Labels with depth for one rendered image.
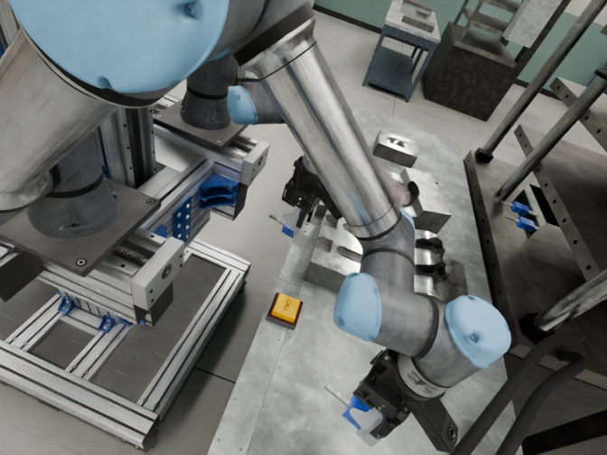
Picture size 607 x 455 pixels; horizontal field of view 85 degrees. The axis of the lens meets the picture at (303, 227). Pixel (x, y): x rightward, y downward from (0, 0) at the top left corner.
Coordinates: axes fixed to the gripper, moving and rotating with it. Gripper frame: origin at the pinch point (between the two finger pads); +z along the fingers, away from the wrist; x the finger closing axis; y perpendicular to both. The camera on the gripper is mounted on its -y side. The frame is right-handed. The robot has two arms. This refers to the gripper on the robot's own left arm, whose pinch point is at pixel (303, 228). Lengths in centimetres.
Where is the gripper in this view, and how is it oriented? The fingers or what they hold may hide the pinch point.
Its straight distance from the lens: 91.1
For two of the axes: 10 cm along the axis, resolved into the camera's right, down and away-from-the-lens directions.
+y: -8.5, -4.9, 1.7
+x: -4.6, 5.5, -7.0
